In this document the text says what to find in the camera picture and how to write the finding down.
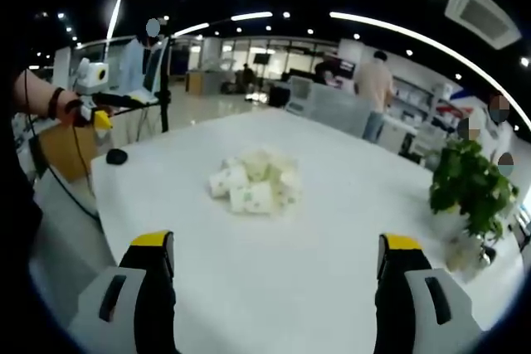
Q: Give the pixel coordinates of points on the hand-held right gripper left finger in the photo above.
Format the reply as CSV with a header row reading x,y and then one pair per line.
x,y
120,312

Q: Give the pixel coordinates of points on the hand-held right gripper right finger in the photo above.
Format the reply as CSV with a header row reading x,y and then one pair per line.
x,y
419,312

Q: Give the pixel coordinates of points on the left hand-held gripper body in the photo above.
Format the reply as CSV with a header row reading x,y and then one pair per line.
x,y
92,76

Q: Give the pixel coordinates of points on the person's left hand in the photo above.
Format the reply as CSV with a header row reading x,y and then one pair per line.
x,y
70,115

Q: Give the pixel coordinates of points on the black computer mouse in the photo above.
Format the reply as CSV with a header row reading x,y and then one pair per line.
x,y
116,156

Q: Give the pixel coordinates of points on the dark wristband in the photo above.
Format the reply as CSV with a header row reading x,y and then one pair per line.
x,y
55,103

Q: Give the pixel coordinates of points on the brown cardboard box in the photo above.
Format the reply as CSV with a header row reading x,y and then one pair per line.
x,y
62,151

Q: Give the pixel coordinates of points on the white table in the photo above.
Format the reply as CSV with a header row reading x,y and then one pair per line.
x,y
323,221

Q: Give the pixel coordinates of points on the person's dark clothing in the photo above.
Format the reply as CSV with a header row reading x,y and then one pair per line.
x,y
16,221

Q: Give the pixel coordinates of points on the green potted plant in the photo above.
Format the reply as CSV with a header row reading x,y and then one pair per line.
x,y
469,182

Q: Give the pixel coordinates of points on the short ceiling light strip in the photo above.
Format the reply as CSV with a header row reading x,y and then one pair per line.
x,y
251,16

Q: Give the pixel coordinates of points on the white storage shelf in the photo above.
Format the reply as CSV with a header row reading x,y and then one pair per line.
x,y
423,109

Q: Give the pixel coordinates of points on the grey plastic crate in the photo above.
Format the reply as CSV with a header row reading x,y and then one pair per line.
x,y
332,105

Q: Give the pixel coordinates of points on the long curved ceiling light strip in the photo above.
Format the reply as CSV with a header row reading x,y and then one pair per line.
x,y
419,37

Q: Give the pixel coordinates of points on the ceiling air conditioner vent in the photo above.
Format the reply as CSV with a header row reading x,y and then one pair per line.
x,y
481,14

